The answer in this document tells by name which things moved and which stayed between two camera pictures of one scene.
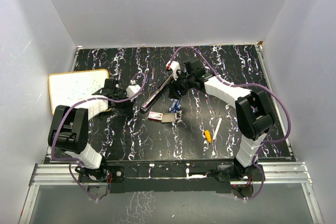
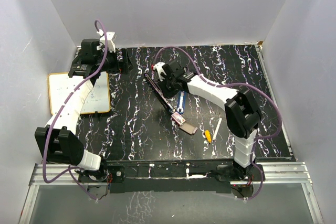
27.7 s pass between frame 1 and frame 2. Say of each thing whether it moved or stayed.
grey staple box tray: moved
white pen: stayed
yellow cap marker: stayed
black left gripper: moved
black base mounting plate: stayed
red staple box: moved
